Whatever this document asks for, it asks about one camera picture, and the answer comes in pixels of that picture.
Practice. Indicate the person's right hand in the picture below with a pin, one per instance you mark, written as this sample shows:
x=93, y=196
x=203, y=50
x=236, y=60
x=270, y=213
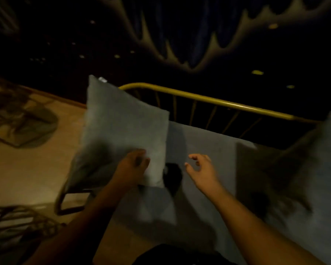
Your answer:
x=205, y=176

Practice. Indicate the person's left hand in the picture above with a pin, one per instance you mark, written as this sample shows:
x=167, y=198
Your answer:
x=129, y=171

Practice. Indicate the person's left thumb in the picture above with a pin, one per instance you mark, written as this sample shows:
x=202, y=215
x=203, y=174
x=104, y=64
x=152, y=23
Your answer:
x=146, y=166

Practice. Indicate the person's right thumb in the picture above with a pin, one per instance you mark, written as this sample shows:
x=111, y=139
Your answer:
x=189, y=169

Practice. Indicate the white pillow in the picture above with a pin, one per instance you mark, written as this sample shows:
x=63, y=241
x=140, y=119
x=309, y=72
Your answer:
x=327, y=151
x=121, y=126

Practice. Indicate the person's left forearm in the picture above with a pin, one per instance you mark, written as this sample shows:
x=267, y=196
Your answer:
x=80, y=226

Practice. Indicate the person's right forearm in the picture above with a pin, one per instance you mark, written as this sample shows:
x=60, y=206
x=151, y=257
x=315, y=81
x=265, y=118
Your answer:
x=253, y=231

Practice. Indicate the yellow metal bed headboard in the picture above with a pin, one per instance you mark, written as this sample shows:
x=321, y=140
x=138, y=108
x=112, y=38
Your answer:
x=215, y=101

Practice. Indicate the dark curtain with scalloped trim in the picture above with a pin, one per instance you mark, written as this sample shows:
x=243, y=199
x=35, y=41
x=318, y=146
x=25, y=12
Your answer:
x=193, y=33

